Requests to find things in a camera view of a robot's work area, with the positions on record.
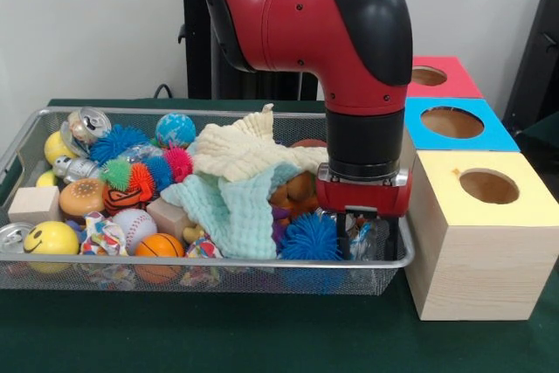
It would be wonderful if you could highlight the clear packet of blue sweets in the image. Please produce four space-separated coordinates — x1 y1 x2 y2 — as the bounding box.
349 218 390 261

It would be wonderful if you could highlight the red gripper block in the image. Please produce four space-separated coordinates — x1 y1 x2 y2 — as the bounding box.
314 162 412 261

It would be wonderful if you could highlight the dark green side table cloth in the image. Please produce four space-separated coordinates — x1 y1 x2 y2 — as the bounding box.
514 110 559 186

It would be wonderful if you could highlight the cream waffle cloth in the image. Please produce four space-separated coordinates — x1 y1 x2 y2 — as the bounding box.
190 103 328 182

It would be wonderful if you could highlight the wooden box with three holes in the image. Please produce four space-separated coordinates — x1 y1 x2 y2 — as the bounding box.
404 56 559 321

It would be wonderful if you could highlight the shallow wire mesh bin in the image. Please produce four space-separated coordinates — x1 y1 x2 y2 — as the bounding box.
0 106 414 298

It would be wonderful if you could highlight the yellow smiley ball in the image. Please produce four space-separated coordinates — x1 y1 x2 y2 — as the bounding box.
22 220 79 273

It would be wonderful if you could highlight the blue green globe ball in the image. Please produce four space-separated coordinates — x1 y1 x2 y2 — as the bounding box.
154 112 197 149

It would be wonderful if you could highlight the small white baseball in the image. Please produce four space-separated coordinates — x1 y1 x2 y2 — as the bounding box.
108 207 157 255

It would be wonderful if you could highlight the plain wooden cube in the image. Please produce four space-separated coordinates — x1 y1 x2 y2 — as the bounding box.
7 184 61 224

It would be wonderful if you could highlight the toy hamburger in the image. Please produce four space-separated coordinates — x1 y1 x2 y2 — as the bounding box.
58 177 107 218

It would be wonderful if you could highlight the mint waffle cloth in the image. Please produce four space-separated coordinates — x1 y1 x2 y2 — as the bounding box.
160 162 302 260

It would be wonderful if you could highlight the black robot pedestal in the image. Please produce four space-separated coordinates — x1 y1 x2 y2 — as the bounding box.
169 0 350 101

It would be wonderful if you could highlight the small orange basketball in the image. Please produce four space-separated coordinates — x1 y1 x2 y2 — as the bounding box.
135 232 185 283

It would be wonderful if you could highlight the blue spiky rubber ball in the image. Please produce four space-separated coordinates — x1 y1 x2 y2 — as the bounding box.
89 123 152 167

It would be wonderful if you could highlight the blue furry monster toy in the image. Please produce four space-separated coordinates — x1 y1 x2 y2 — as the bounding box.
279 211 346 261

